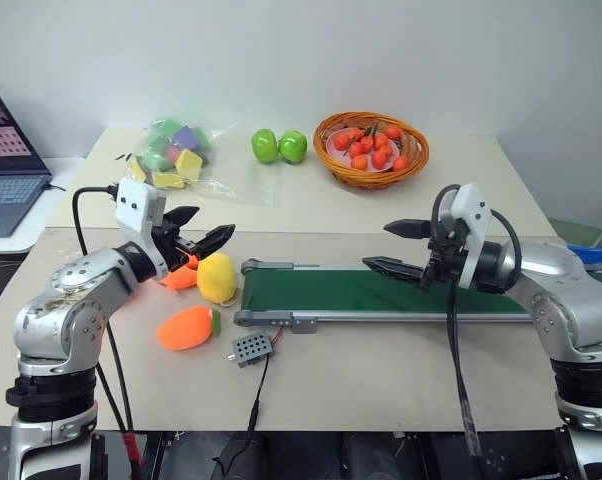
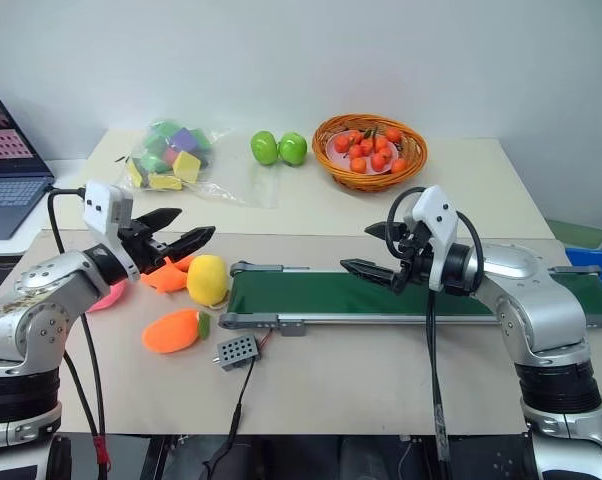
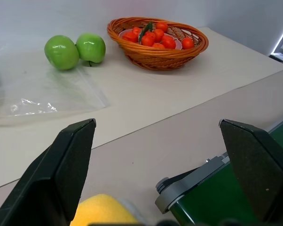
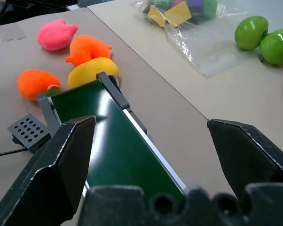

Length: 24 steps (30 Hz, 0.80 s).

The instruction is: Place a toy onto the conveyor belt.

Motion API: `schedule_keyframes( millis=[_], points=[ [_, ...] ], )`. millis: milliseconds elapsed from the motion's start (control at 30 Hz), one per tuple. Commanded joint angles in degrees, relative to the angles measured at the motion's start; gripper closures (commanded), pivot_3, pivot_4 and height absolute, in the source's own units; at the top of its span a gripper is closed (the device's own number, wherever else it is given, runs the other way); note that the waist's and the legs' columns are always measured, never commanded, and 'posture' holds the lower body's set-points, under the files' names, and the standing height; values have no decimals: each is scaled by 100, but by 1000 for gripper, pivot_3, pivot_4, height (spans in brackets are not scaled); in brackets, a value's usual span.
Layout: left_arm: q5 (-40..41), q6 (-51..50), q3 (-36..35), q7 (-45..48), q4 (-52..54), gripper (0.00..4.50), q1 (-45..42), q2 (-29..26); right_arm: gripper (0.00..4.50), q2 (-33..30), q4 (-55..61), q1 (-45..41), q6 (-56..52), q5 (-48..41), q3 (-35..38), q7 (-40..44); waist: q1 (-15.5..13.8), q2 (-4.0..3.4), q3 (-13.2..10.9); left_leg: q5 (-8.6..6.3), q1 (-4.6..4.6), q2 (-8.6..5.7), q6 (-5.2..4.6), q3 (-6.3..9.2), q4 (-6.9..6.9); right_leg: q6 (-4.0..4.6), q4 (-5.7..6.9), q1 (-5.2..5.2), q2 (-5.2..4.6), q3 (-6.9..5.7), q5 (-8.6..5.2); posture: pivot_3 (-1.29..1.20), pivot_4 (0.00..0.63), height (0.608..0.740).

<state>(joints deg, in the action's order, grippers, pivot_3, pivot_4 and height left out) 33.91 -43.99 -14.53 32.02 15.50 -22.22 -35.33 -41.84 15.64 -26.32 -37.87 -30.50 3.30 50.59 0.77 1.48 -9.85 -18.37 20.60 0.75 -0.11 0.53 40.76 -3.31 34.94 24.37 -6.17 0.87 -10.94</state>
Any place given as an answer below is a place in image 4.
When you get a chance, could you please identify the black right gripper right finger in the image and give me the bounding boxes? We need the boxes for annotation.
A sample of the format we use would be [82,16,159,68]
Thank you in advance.
[207,118,283,200]

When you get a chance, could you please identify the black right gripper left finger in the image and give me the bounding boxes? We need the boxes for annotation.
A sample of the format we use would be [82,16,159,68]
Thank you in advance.
[0,115,97,226]

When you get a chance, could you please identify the green conveyor belt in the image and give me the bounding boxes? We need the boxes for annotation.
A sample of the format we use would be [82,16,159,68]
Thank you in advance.
[36,71,188,201]

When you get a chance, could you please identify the grey perforated control box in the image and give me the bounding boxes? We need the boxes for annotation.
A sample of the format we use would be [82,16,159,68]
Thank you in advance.
[7,113,51,154]

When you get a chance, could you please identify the orange plush toy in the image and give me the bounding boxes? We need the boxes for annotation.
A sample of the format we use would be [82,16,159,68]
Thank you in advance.
[65,34,113,67]
[16,68,62,102]

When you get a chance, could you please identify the yellow plush toy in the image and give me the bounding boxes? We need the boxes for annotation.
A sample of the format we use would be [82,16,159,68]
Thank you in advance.
[67,57,120,90]

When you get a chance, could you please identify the green toy apple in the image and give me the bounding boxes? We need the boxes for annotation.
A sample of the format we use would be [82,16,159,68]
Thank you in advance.
[234,15,269,50]
[259,28,283,65]

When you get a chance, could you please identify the pink plush toy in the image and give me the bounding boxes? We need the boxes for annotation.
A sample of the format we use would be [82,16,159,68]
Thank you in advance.
[37,18,79,51]

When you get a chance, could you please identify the grey tape patch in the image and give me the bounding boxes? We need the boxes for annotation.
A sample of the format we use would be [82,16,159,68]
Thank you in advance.
[0,23,27,42]

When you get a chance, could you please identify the clear plastic bag of toys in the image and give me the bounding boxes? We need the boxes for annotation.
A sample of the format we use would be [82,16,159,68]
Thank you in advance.
[129,0,248,78]

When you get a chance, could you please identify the black cable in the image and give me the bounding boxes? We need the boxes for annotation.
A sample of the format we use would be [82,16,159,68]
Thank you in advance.
[0,147,27,159]

